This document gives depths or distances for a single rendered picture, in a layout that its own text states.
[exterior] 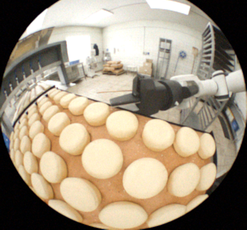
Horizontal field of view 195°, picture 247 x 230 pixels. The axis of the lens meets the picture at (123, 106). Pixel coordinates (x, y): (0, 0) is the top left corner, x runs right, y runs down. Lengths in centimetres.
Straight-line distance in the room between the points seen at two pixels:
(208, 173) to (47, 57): 78
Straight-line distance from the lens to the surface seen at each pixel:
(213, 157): 21
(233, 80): 44
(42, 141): 16
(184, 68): 391
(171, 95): 19
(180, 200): 15
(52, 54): 65
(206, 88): 36
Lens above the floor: 101
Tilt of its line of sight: 40 degrees down
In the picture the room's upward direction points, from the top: straight up
